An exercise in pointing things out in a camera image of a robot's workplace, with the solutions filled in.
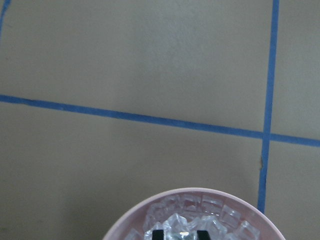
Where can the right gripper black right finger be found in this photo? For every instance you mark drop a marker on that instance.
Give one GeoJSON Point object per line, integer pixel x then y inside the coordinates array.
{"type": "Point", "coordinates": [203, 235]}

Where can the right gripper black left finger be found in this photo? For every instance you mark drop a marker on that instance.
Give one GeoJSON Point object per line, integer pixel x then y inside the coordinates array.
{"type": "Point", "coordinates": [158, 234]}

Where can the clear ice cubes pile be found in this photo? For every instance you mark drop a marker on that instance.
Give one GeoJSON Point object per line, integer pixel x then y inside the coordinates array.
{"type": "Point", "coordinates": [181, 216]}

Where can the pink bowl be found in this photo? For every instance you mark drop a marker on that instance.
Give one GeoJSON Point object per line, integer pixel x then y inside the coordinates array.
{"type": "Point", "coordinates": [134, 218]}

